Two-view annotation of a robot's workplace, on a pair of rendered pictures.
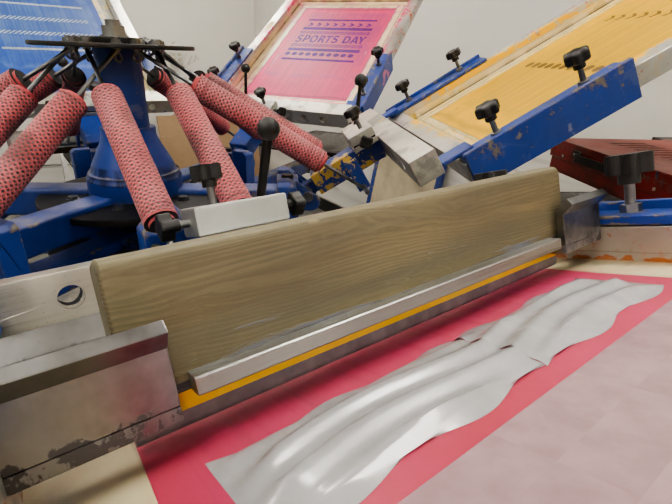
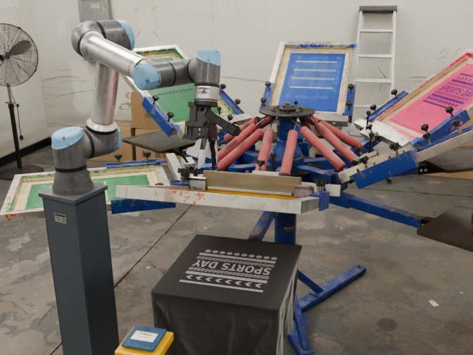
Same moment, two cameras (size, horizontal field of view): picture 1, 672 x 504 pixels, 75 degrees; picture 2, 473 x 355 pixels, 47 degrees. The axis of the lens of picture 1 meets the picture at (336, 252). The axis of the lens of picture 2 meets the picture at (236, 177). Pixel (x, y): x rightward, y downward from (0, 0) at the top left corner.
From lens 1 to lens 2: 2.04 m
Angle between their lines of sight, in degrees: 50
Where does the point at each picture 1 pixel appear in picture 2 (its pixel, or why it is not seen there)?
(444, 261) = (256, 187)
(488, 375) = not seen: hidden behind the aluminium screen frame
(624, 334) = not seen: hidden behind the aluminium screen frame
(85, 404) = (196, 183)
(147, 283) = (207, 174)
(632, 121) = not seen: outside the picture
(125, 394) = (200, 184)
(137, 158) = (262, 153)
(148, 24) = (440, 35)
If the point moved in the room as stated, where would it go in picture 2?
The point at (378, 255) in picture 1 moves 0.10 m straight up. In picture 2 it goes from (241, 181) to (241, 158)
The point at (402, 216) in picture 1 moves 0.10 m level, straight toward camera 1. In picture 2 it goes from (248, 176) to (226, 180)
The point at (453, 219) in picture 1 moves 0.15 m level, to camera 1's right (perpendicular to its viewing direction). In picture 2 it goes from (260, 180) to (286, 190)
